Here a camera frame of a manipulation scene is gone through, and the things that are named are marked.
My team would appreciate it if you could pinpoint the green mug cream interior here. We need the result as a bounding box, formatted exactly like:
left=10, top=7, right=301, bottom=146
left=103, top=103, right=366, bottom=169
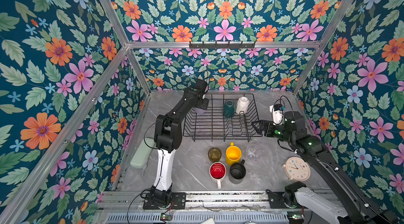
left=223, top=100, right=235, bottom=118

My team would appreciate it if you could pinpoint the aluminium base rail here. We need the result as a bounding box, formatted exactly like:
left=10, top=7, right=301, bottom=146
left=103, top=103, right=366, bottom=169
left=100, top=190, right=357, bottom=213

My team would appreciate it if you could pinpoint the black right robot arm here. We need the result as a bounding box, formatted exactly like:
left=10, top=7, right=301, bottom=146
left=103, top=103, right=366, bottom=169
left=251, top=111, right=398, bottom=224

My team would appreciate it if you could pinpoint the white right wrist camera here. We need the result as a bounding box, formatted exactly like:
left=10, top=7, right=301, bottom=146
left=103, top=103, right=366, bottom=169
left=269, top=104, right=284, bottom=125

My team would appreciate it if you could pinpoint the pale green sponge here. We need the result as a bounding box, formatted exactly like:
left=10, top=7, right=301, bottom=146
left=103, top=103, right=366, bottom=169
left=130, top=137, right=156, bottom=169

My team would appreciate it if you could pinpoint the dark wall hook rail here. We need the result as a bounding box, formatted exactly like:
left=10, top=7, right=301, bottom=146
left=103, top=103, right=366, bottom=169
left=188, top=41, right=256, bottom=50

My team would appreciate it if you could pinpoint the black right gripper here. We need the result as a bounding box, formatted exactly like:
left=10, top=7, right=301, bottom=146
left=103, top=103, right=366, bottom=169
left=251, top=120, right=295, bottom=146

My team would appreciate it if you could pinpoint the black mug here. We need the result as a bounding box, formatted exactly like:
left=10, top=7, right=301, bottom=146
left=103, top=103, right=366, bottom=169
left=229, top=159, right=246, bottom=185

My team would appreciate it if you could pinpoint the lilac plastic cup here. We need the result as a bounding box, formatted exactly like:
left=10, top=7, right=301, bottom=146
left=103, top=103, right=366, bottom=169
left=194, top=107, right=207, bottom=115

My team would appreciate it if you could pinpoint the olive textured glass tumbler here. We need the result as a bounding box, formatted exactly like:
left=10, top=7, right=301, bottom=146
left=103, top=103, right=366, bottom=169
left=208, top=147, right=222, bottom=163

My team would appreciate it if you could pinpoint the white mug red interior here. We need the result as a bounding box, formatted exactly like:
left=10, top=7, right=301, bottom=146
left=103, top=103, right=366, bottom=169
left=209, top=162, right=227, bottom=189

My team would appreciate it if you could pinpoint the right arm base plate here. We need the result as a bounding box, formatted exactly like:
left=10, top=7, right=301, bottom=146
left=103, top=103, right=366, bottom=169
left=265, top=189, right=302, bottom=209

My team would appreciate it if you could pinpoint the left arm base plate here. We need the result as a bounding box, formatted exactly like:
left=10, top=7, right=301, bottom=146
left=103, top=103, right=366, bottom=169
left=143, top=192, right=187, bottom=210

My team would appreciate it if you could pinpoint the black wire dish rack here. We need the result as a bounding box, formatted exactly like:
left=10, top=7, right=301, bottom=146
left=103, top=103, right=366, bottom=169
left=183, top=93, right=259, bottom=142

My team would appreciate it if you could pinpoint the yellow mug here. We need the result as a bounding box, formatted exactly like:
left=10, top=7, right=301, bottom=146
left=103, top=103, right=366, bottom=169
left=225, top=142, right=242, bottom=166

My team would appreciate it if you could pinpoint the clear drinking glass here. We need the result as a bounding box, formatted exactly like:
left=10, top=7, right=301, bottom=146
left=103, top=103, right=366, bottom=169
left=246, top=144, right=260, bottom=162

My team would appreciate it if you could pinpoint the white ceramic mug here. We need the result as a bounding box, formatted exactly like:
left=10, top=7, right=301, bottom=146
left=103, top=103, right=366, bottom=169
left=235, top=96, right=249, bottom=115

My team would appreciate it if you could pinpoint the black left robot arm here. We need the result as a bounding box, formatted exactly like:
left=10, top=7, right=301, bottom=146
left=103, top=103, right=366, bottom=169
left=149, top=80, right=209, bottom=207

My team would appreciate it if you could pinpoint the round pink wall clock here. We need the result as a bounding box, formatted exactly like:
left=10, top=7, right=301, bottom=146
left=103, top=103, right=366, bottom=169
left=282, top=157, right=311, bottom=182

